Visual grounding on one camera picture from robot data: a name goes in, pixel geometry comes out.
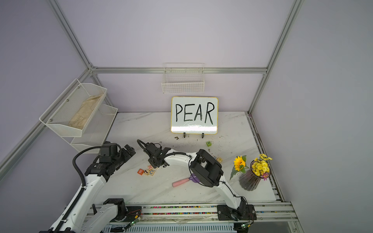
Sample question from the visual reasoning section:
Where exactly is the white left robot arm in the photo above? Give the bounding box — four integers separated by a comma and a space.
45, 142, 136, 233

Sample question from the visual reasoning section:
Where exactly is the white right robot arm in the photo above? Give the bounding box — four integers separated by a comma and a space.
138, 140, 256, 222

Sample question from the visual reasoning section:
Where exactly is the white mesh lower shelf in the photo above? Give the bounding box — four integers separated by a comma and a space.
70, 104, 118, 152

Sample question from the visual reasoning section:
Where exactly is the white mesh shelf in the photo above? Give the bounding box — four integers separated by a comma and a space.
39, 79, 107, 137
70, 104, 118, 152

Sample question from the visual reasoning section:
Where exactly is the purple pink toy trowel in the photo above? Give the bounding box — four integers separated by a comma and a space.
172, 173, 200, 187

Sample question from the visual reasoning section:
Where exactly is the beige cloth in shelf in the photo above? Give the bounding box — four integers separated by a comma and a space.
68, 94, 103, 130

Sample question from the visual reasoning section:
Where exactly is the white mesh upper shelf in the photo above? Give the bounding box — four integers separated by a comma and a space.
39, 79, 107, 137

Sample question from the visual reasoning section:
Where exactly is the sunflower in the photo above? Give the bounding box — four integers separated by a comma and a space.
230, 155, 249, 179

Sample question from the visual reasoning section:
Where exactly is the yellow flower bouquet vase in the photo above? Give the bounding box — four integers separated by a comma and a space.
239, 154, 273, 191

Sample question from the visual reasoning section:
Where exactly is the whiteboard with yellow frame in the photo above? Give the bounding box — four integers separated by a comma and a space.
171, 96, 219, 135

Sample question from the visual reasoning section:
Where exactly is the white wire wall basket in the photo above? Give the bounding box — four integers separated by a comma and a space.
161, 63, 205, 94

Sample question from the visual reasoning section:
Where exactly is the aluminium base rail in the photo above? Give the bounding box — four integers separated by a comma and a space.
102, 202, 304, 233

